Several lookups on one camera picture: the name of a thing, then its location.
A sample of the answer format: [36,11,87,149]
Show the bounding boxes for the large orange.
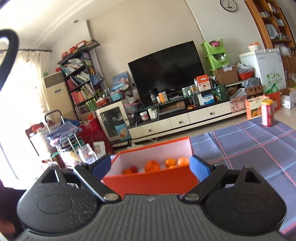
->
[144,160,160,172]

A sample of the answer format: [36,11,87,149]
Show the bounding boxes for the person's left hand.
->
[0,219,16,235]

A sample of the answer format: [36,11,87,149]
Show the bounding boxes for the glass mug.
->
[78,144,98,165]

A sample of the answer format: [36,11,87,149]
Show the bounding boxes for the yellow orange back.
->
[177,157,190,167]

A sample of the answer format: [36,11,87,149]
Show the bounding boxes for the small tangerine far left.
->
[122,169,132,174]

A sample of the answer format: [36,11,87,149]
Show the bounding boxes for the tangerine middle row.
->
[168,165,178,170]

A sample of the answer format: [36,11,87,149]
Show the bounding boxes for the tangerine centre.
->
[165,158,177,169]

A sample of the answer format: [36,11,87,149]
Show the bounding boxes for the red cherry tomato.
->
[130,166,138,173]

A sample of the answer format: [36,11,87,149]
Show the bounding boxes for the red gift bag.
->
[79,119,114,155]

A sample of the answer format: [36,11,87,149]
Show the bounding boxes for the orange cardboard box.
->
[102,137,198,197]

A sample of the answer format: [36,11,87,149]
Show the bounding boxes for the small glass door cabinet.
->
[95,100,131,142]

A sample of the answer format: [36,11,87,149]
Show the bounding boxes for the white tv stand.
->
[128,88,246,142]

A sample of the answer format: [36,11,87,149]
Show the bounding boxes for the pink can yellow lid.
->
[261,99,274,127]

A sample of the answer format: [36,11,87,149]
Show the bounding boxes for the white floor air conditioner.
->
[43,71,77,120]

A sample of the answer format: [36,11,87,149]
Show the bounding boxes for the brown cardboard box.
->
[214,66,239,85]

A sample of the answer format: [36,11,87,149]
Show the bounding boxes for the black bookshelf with books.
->
[58,40,104,120]

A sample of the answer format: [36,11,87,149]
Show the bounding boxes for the black flat television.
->
[128,41,205,106]

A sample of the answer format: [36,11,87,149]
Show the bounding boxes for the green stacked storage bins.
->
[200,39,230,75]

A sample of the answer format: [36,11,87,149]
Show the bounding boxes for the white chest freezer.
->
[239,49,287,94]

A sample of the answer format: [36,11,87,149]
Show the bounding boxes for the wooden shelf cabinet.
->
[245,0,295,51]

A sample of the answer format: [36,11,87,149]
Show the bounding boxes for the white wire cart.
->
[45,110,84,167]

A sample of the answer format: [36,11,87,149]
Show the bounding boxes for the black curved cable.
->
[0,29,20,92]

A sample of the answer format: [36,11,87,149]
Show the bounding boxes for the round wall clock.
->
[220,0,238,13]

